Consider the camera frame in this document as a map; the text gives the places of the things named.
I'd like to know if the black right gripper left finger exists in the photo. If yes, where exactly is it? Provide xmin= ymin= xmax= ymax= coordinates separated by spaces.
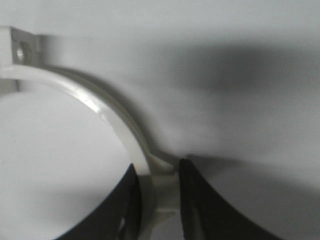
xmin=59 ymin=164 xmax=142 ymax=240

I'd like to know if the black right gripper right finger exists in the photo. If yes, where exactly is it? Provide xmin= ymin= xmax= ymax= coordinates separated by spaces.
xmin=178 ymin=159 xmax=279 ymax=240

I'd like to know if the white half pipe clamp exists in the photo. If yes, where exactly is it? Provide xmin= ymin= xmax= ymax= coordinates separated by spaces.
xmin=0 ymin=26 xmax=180 ymax=240

